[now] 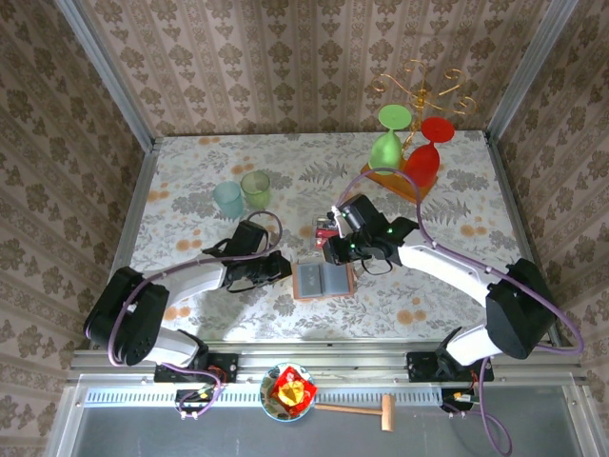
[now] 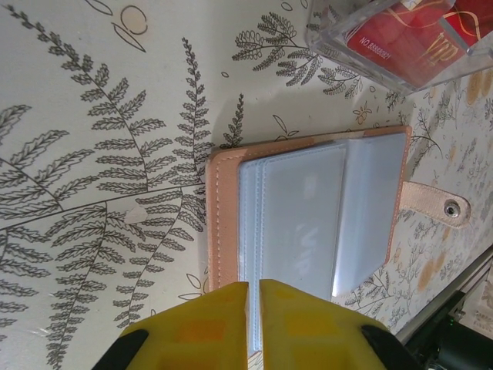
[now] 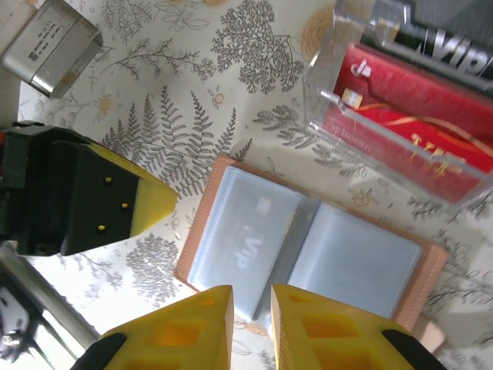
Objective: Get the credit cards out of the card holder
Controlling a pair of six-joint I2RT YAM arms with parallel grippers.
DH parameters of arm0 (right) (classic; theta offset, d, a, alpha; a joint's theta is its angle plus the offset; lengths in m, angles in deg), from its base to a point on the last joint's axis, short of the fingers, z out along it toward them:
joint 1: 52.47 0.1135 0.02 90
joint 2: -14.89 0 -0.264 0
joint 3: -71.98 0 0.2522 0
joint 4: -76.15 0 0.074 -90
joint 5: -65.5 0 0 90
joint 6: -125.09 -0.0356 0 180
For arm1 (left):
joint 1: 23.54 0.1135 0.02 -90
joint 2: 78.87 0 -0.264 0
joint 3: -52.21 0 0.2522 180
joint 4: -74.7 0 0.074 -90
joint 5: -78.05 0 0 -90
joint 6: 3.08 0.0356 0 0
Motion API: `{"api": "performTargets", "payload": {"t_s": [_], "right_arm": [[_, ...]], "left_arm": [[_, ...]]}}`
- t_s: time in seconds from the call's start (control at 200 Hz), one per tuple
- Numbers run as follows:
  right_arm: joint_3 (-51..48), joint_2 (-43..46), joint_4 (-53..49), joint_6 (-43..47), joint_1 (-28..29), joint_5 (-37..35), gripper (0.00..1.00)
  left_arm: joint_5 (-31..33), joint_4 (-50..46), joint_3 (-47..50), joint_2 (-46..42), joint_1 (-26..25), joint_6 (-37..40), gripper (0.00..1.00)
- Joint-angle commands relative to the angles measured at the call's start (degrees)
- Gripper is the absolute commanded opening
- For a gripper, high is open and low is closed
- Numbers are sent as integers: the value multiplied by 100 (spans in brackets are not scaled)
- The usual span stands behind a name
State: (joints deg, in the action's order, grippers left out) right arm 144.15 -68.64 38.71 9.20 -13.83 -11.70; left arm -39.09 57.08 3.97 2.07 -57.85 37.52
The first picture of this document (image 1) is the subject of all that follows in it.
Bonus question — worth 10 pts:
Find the tan leather card holder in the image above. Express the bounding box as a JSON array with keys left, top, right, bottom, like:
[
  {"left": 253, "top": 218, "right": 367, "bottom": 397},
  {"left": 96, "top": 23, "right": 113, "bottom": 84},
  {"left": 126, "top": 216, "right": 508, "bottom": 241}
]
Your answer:
[{"left": 291, "top": 260, "right": 357, "bottom": 301}]

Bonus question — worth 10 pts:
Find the black VIP card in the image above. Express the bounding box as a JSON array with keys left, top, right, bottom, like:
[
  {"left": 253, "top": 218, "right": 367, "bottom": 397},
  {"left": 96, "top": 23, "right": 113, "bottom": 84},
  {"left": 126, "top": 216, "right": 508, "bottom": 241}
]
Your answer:
[{"left": 298, "top": 264, "right": 325, "bottom": 297}]

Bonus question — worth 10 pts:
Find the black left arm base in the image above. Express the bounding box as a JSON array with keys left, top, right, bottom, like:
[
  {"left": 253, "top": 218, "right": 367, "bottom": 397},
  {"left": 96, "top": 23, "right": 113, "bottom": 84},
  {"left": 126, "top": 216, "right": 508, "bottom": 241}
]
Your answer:
[{"left": 154, "top": 351, "right": 239, "bottom": 384}]

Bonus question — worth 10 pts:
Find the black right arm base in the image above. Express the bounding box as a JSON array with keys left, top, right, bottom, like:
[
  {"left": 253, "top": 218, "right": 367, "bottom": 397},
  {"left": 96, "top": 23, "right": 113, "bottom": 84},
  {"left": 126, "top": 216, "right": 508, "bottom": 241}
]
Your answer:
[{"left": 407, "top": 349, "right": 495, "bottom": 383}]

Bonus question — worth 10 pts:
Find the blue frosted cup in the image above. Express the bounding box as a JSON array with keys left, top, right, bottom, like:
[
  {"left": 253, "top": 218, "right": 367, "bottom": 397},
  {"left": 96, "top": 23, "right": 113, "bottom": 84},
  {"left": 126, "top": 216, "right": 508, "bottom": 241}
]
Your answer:
[{"left": 212, "top": 180, "right": 246, "bottom": 220}]

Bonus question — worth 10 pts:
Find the green frosted cup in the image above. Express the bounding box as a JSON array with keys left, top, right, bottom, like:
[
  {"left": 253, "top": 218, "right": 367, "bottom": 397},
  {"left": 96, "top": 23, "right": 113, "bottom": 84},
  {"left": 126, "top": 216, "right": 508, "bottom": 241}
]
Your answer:
[{"left": 240, "top": 170, "right": 272, "bottom": 209}]

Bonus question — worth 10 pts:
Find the floral tablecloth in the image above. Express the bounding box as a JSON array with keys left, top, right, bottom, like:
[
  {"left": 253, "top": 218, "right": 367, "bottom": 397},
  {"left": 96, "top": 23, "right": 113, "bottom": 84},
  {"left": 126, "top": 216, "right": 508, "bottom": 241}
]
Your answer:
[{"left": 111, "top": 131, "right": 548, "bottom": 342}]

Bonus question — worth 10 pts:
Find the green wine glass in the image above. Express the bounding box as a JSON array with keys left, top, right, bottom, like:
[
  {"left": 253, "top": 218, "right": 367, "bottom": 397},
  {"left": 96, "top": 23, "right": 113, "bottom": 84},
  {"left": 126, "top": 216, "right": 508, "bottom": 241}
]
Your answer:
[{"left": 368, "top": 104, "right": 413, "bottom": 173}]

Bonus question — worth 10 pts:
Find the red wine glass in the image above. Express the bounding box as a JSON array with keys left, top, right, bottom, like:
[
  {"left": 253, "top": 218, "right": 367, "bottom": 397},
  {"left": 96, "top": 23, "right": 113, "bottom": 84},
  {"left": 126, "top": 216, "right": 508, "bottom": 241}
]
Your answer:
[{"left": 403, "top": 117, "right": 456, "bottom": 188}]

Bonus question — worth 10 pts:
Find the red gold foil wrapper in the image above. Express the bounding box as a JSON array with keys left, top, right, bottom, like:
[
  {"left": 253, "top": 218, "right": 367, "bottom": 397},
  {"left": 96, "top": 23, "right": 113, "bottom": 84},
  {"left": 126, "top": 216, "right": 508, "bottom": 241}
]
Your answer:
[{"left": 270, "top": 366, "right": 319, "bottom": 411}]

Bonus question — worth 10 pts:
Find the patterned bowl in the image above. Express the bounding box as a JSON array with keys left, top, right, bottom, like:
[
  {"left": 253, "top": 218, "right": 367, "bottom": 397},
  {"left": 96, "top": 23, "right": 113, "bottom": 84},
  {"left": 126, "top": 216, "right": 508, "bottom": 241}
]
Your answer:
[{"left": 259, "top": 363, "right": 319, "bottom": 422}]

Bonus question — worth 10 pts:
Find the black connector block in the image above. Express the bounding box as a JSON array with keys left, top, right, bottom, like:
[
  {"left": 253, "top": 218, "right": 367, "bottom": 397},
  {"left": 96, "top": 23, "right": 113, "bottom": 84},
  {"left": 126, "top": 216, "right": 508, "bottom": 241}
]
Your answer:
[
  {"left": 174, "top": 387, "right": 224, "bottom": 420},
  {"left": 438, "top": 387, "right": 479, "bottom": 415}
]

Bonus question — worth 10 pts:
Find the wooden mallet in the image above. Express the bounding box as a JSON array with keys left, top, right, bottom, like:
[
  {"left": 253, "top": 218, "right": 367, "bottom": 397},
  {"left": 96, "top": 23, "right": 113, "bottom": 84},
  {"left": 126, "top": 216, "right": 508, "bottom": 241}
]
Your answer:
[{"left": 313, "top": 393, "right": 397, "bottom": 432}]

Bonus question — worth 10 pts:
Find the gold wire glass rack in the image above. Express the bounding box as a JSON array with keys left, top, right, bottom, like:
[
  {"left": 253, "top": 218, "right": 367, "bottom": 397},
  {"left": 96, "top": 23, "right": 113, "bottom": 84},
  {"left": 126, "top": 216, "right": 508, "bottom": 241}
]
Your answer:
[{"left": 360, "top": 59, "right": 479, "bottom": 207}]

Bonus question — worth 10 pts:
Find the aluminium front rail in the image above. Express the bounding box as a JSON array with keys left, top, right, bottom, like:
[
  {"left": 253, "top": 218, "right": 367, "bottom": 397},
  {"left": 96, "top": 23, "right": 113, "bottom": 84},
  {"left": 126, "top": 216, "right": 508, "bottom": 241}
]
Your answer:
[{"left": 66, "top": 338, "right": 591, "bottom": 385}]

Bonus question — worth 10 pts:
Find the aluminium side rail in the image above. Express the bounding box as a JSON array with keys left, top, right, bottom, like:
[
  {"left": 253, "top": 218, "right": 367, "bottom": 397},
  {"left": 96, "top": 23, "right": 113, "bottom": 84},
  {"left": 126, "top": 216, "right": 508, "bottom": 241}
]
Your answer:
[
  {"left": 482, "top": 130, "right": 575, "bottom": 348},
  {"left": 88, "top": 142, "right": 159, "bottom": 351}
]

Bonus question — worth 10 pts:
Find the white slotted cable duct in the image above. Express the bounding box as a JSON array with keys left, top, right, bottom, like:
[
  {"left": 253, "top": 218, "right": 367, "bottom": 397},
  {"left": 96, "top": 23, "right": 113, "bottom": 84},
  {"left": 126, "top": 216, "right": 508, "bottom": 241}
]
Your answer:
[{"left": 83, "top": 380, "right": 448, "bottom": 409}]

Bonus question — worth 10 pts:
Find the aluminium corner post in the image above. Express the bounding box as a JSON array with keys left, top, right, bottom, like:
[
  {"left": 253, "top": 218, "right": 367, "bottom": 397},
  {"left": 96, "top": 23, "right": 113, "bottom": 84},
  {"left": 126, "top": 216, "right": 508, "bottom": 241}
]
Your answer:
[
  {"left": 54, "top": 0, "right": 157, "bottom": 151},
  {"left": 485, "top": 0, "right": 580, "bottom": 144}
]

